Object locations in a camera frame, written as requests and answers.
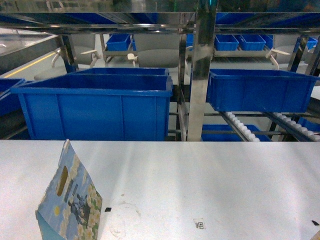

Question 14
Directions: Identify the large blue bin front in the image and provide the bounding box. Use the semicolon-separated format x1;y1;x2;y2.
11;74;173;141

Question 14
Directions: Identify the blue bin right shelf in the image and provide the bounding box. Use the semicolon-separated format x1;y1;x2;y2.
206;69;319;113

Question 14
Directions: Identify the stainless steel shelf rack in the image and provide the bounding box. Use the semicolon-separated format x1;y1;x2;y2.
0;0;320;141

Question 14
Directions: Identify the QR code sticker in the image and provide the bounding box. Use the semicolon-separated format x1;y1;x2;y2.
193;217;206;230

